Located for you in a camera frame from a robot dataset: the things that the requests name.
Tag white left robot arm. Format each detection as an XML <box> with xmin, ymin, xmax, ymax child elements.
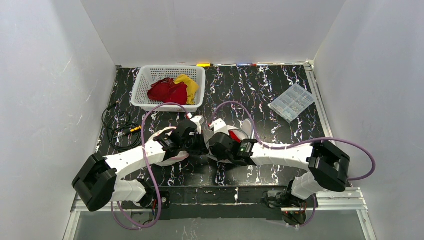
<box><xmin>71</xmin><ymin>115</ymin><xmax>208</xmax><ymax>212</ymax></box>

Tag white pink-trim laundry bag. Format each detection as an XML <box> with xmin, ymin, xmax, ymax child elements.
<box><xmin>148</xmin><ymin>126</ymin><xmax>190</xmax><ymax>167</ymax></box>

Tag yellow bra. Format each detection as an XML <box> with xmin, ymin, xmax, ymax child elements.
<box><xmin>174</xmin><ymin>74</ymin><xmax>199</xmax><ymax>105</ymax></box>

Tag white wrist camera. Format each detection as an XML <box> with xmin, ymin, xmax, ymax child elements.
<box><xmin>208</xmin><ymin>118</ymin><xmax>229</xmax><ymax>135</ymax></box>
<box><xmin>190</xmin><ymin>115</ymin><xmax>205</xmax><ymax>134</ymax></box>

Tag clear plastic parts box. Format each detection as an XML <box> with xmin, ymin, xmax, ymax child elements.
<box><xmin>268</xmin><ymin>83</ymin><xmax>315</xmax><ymax>123</ymax></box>

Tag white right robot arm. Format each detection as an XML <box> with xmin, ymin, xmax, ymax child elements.
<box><xmin>206</xmin><ymin>132</ymin><xmax>350</xmax><ymax>202</ymax></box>

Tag white plastic basket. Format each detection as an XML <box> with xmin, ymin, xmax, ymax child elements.
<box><xmin>130</xmin><ymin>65</ymin><xmax>206</xmax><ymax>113</ymax></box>

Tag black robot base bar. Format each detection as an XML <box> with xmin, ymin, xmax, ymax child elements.
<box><xmin>120</xmin><ymin>187</ymin><xmax>307</xmax><ymax>226</ymax></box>

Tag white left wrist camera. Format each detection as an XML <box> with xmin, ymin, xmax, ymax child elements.
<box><xmin>190</xmin><ymin>115</ymin><xmax>205</xmax><ymax>134</ymax></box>

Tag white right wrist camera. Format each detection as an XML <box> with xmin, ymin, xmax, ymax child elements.
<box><xmin>208</xmin><ymin>118</ymin><xmax>229</xmax><ymax>135</ymax></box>

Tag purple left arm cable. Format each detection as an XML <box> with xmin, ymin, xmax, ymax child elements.
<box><xmin>109</xmin><ymin>102</ymin><xmax>195</xmax><ymax>231</ymax></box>

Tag dark red bra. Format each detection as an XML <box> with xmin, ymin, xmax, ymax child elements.
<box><xmin>147</xmin><ymin>78</ymin><xmax>188</xmax><ymax>105</ymax></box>

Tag bright red bra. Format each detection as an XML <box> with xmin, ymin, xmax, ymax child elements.
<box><xmin>228</xmin><ymin>130</ymin><xmax>241</xmax><ymax>143</ymax></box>

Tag black coiled cable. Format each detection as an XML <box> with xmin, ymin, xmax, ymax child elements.
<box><xmin>100</xmin><ymin>102</ymin><xmax>143</xmax><ymax>153</ymax></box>

